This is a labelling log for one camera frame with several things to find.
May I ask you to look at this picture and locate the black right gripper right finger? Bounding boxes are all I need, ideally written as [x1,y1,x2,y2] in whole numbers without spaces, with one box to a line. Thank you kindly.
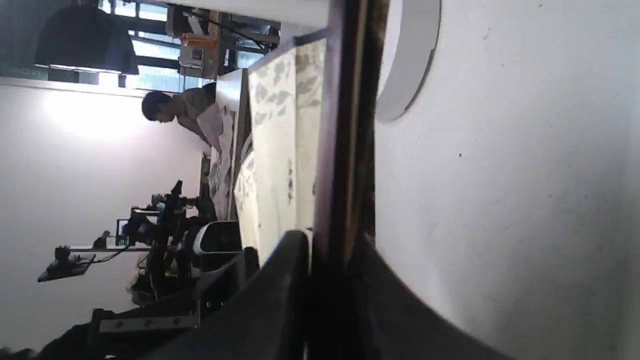
[348,239,508,360]

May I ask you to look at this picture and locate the person in background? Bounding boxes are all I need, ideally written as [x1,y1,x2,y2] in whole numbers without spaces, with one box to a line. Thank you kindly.
[141,82,229,221]

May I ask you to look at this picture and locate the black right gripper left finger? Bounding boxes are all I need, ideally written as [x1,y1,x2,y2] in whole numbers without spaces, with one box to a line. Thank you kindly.
[146,230,309,360]

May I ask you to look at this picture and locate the background robot station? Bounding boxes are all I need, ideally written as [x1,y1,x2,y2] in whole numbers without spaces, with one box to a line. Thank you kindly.
[37,180,243,299]

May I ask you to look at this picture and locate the folding paper fan maroon ribs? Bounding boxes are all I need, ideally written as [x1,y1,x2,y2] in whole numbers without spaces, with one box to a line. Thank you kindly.
[215,0,391,281]

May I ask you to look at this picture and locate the white desk lamp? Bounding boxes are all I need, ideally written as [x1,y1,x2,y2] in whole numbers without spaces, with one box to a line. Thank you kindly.
[179,0,442,123]

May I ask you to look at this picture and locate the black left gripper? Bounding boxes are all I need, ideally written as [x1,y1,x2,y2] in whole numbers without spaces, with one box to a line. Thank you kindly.
[36,247,259,360]

